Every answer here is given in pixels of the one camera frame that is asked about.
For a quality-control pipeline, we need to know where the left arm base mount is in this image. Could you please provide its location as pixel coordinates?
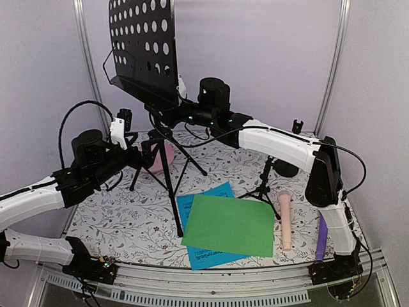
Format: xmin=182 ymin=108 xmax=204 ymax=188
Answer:
xmin=62 ymin=237 xmax=118 ymax=285

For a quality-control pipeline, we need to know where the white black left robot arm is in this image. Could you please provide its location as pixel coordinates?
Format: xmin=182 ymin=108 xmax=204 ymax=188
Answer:
xmin=1 ymin=129 xmax=157 ymax=278

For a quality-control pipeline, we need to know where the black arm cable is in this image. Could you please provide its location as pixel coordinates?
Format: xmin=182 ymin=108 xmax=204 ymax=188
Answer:
xmin=148 ymin=111 xmax=367 ymax=196
xmin=58 ymin=100 xmax=114 ymax=170

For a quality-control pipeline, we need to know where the pink beige microphone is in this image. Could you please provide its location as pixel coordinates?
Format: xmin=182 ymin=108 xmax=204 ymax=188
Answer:
xmin=279 ymin=191 xmax=291 ymax=251

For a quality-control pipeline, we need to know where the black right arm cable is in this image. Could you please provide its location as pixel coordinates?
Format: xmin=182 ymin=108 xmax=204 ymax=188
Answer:
xmin=148 ymin=111 xmax=367 ymax=196

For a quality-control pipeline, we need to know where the green paper sheet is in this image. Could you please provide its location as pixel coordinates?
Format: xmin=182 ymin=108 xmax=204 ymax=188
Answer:
xmin=181 ymin=194 xmax=275 ymax=258

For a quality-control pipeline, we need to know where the blue sheet music paper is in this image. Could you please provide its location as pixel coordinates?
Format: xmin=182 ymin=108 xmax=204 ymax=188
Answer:
xmin=176 ymin=182 xmax=247 ymax=271

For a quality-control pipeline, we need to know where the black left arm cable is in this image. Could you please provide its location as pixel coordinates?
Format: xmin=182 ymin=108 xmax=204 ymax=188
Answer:
xmin=58 ymin=100 xmax=114 ymax=170

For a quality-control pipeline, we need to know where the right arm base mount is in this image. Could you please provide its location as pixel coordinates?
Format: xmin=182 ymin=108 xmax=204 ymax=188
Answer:
xmin=308 ymin=247 xmax=373 ymax=301

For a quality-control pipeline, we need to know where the purple microphone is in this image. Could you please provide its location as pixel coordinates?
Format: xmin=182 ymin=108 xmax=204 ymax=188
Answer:
xmin=316 ymin=214 xmax=328 ymax=262

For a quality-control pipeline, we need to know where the black shock mount tripod stand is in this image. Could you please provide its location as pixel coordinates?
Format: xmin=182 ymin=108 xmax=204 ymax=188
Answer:
xmin=237 ymin=156 xmax=281 ymax=221

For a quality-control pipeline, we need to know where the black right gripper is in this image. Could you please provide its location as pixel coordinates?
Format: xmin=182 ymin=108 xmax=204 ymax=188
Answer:
xmin=143 ymin=93 xmax=215 ymax=129

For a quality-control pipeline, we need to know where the black perforated music stand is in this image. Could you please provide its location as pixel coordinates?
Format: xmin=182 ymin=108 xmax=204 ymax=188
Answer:
xmin=102 ymin=0 xmax=208 ymax=238

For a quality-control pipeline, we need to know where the pink round plate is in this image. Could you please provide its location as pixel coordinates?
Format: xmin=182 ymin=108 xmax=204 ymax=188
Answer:
xmin=140 ymin=143 xmax=176 ymax=173

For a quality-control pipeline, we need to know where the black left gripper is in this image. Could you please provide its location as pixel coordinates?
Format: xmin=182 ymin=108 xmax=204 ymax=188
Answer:
xmin=91 ymin=132 xmax=162 ymax=187

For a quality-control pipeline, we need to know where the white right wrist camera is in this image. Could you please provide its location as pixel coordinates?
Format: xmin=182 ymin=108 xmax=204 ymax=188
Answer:
xmin=178 ymin=74 xmax=187 ymax=98

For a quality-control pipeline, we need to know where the black round-base mic stand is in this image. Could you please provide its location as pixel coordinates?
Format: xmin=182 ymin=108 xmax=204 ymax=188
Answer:
xmin=274 ymin=119 xmax=304 ymax=178

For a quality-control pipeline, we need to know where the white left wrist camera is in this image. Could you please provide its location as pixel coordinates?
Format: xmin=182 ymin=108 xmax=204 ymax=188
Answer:
xmin=109 ymin=117 xmax=127 ymax=150

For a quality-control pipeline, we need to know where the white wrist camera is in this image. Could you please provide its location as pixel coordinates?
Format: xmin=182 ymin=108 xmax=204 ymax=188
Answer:
xmin=178 ymin=74 xmax=187 ymax=98
xmin=109 ymin=117 xmax=127 ymax=150

